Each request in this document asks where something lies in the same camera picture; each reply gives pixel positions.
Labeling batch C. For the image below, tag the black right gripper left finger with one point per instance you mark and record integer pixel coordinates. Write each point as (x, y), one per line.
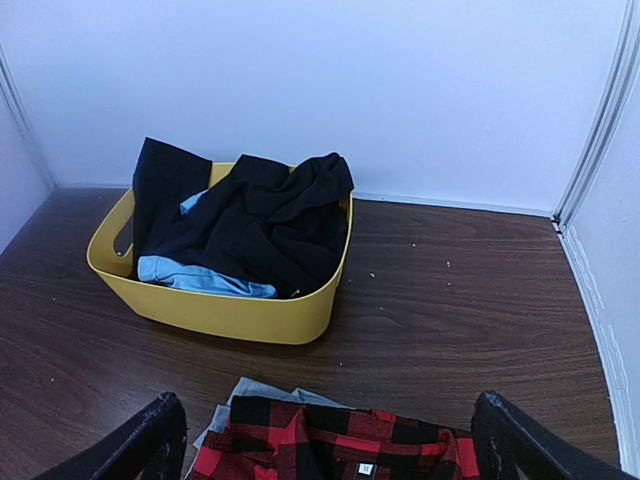
(149, 445)

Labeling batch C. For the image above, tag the grey folded shirt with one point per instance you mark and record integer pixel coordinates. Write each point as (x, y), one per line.
(242, 438)

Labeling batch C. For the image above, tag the aluminium right corner post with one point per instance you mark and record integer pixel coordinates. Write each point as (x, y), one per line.
(620, 83)

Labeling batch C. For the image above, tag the yellow plastic basket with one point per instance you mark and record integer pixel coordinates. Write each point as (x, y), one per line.
(295, 321)

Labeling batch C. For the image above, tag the red black plaid shirt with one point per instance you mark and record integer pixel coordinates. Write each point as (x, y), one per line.
(371, 444)

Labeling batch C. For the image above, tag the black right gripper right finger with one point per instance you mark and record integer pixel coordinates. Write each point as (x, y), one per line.
(509, 444)

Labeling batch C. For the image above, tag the light blue shirt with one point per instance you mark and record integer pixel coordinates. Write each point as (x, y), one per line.
(156, 210)

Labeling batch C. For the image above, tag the black long sleeve shirt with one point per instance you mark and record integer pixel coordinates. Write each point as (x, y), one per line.
(294, 248)

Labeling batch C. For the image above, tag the aluminium corner post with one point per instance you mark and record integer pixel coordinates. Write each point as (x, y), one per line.
(620, 83)
(21, 121)

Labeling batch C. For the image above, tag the aluminium left corner post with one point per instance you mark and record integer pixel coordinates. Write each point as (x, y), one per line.
(21, 121)

